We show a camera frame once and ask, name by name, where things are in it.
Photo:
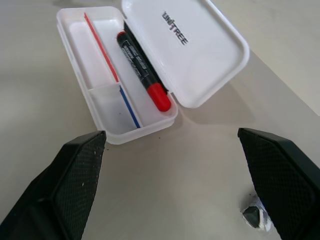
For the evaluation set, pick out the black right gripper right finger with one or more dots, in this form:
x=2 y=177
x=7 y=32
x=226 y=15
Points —
x=282 y=180

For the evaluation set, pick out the white plastic pencil case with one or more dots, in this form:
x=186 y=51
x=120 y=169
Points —
x=150 y=67

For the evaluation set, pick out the black marker with red cap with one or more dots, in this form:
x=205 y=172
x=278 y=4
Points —
x=143 y=71

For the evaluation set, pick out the small dark table chip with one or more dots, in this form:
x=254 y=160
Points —
x=252 y=214

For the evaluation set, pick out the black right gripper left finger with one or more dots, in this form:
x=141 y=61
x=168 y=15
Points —
x=60 y=190

